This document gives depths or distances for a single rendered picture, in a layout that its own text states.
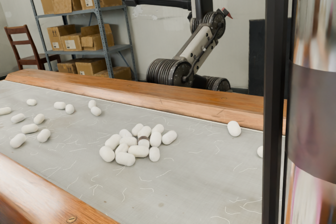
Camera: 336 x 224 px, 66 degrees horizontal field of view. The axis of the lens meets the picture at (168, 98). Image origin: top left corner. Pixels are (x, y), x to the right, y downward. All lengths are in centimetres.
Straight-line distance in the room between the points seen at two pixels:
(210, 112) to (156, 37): 241
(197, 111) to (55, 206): 34
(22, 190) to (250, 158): 34
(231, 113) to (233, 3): 202
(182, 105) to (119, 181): 26
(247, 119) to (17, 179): 40
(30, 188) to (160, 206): 18
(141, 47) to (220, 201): 281
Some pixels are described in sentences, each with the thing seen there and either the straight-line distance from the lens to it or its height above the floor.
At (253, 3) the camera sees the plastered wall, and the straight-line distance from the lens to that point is 246.
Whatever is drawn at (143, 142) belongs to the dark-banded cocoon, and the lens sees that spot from 46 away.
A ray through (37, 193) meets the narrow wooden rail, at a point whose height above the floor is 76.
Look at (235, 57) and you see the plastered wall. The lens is 257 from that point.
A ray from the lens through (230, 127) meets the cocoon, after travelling 49.
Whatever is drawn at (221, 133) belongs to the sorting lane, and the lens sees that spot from 51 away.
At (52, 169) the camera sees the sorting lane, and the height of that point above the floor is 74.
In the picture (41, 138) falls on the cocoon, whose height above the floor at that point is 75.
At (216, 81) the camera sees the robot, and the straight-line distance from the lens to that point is 111.
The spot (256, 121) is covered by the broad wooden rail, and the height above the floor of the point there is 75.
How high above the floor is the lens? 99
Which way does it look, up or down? 20 degrees down
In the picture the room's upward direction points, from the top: 7 degrees counter-clockwise
